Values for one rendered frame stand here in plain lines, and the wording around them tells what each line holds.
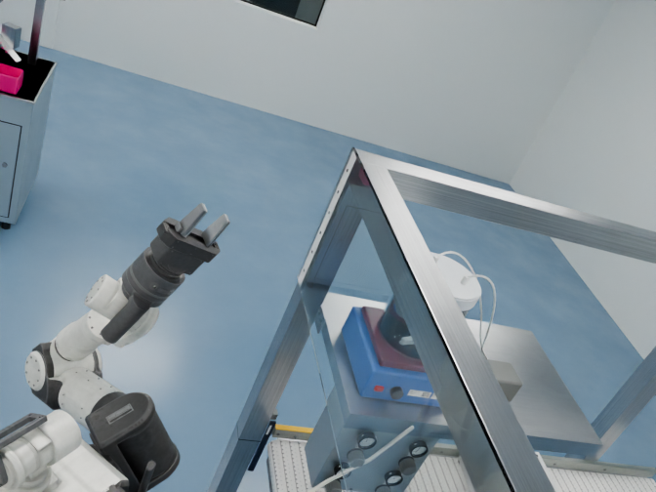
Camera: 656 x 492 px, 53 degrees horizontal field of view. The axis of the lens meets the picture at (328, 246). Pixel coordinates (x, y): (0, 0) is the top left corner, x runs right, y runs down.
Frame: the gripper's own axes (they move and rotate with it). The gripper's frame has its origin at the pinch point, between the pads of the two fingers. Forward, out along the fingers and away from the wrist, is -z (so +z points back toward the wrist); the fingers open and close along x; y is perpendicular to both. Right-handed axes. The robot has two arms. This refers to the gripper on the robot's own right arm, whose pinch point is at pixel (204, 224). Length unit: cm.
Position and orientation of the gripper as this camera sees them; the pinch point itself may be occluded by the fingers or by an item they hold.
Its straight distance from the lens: 115.1
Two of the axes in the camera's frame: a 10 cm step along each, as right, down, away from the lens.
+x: -6.1, -3.0, -7.3
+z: -7.0, 6.5, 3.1
